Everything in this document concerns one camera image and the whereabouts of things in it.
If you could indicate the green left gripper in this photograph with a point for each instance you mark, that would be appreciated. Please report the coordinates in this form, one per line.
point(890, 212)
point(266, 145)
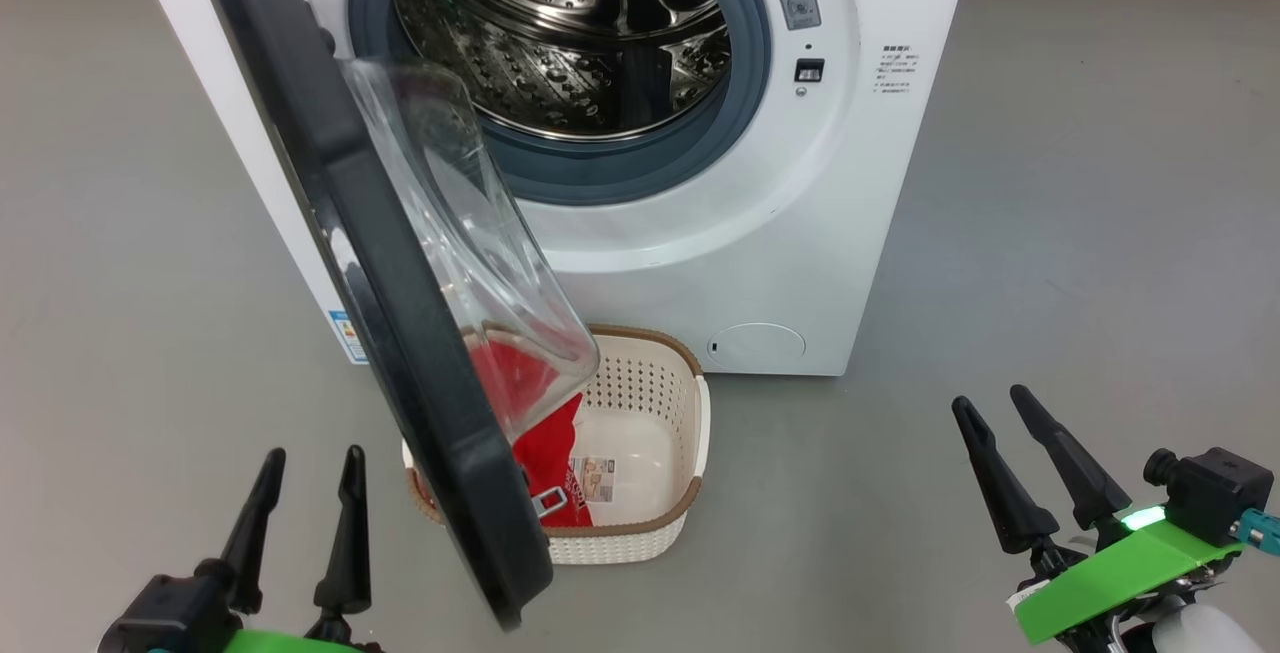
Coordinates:
point(280, 645)

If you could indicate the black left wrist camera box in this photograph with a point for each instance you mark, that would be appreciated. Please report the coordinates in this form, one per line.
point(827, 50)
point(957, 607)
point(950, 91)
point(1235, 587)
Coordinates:
point(170, 613)

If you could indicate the washing machine drum opening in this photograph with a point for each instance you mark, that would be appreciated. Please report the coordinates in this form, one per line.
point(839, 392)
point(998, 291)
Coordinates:
point(560, 53)

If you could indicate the red jersey with number print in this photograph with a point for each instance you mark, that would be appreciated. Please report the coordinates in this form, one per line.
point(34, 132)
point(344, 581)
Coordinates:
point(545, 463)

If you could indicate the black washing machine door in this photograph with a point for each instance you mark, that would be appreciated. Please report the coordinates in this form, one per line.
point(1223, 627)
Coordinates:
point(400, 333)

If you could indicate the round white filter cover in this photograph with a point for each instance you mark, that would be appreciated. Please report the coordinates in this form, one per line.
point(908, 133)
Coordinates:
point(755, 345)

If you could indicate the paper product label in basket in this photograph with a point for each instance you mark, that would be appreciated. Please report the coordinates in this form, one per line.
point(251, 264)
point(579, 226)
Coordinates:
point(592, 480)

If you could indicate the blue energy label sticker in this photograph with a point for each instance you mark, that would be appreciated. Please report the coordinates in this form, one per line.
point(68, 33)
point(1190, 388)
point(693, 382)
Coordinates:
point(347, 338)

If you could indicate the cream laundry basket brown rim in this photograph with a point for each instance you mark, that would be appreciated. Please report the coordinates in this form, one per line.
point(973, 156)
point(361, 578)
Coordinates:
point(640, 533)

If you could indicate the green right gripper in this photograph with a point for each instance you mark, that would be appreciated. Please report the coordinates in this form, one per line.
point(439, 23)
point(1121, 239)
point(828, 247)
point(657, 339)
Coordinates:
point(1110, 578)

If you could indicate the white front-load washing machine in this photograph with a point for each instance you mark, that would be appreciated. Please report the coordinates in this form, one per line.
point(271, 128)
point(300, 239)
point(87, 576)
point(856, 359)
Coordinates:
point(760, 233)

